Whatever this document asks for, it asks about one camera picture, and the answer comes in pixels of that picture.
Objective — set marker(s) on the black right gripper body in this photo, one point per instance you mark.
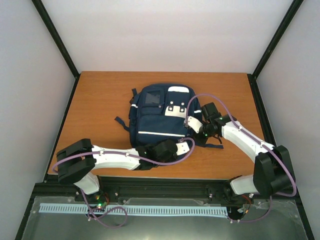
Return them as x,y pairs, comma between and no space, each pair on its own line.
202,140

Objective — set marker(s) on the navy blue backpack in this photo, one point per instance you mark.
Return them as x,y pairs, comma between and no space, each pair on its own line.
158,113

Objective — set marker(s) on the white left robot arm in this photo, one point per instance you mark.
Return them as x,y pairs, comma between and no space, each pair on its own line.
75,162

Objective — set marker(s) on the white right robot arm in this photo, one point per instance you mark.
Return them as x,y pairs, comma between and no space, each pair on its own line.
271,174

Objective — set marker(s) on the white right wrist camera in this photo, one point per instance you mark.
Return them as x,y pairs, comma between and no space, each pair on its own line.
193,123

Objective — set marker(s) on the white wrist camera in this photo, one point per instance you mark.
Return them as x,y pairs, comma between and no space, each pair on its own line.
183,147
193,123

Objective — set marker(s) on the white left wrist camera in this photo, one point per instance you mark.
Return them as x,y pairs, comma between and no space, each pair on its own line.
183,147

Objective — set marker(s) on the black aluminium frame rail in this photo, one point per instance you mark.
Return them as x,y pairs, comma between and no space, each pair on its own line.
121,189

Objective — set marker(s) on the light blue cable duct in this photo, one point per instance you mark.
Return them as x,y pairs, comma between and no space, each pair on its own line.
136,210

